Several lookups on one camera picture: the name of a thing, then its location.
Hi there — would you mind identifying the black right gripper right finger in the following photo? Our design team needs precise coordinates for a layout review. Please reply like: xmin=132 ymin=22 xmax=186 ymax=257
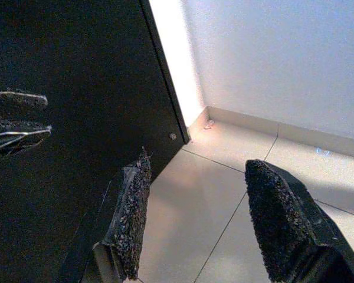
xmin=244 ymin=159 xmax=354 ymax=283

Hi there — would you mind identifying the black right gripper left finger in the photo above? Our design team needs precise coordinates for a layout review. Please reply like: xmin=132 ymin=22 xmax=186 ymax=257
xmin=85 ymin=146 xmax=153 ymax=283

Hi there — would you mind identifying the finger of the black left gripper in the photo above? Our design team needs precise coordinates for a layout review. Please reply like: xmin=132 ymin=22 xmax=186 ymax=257
xmin=0 ymin=119 xmax=53 ymax=140
xmin=0 ymin=90 xmax=48 ymax=112

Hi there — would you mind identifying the black cabinet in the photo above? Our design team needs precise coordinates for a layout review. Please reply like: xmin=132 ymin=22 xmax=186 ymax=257
xmin=0 ymin=0 xmax=191 ymax=283

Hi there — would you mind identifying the grey skirting board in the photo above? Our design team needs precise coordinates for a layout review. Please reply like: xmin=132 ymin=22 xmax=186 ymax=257
xmin=191 ymin=106 xmax=354 ymax=162

